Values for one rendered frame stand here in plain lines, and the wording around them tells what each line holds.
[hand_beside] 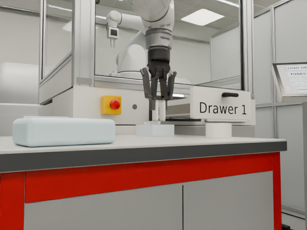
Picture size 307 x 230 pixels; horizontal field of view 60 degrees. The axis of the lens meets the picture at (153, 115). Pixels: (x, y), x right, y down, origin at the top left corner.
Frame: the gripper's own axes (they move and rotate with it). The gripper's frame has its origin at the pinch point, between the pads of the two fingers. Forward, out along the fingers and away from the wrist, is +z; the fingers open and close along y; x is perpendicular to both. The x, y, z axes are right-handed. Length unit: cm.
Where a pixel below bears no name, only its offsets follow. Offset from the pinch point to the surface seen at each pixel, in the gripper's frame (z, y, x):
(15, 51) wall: -103, -33, 348
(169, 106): -3.0, 12.1, 12.5
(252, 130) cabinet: 7, 77, 27
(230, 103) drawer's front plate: -3.3, 28.3, -3.9
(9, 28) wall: -135, -42, 349
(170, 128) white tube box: 5.6, 3.6, -1.6
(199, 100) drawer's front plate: -3.9, 13.6, -4.3
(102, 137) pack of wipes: 7.1, -29.8, -31.9
